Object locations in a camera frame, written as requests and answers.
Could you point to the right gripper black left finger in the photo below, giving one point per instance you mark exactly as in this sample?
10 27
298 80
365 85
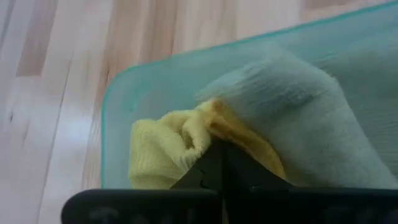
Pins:
140 207

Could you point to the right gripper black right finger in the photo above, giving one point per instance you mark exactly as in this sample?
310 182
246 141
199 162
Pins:
295 207

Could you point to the yellow microfiber towel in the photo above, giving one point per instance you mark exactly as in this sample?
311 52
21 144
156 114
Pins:
161 149

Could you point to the pale green microfiber towel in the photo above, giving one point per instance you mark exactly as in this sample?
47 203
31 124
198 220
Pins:
304 130

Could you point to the teal translucent plastic bin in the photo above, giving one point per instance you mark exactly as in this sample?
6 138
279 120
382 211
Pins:
161 84

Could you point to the light blue microfiber towel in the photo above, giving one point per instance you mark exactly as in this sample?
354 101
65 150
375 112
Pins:
373 93

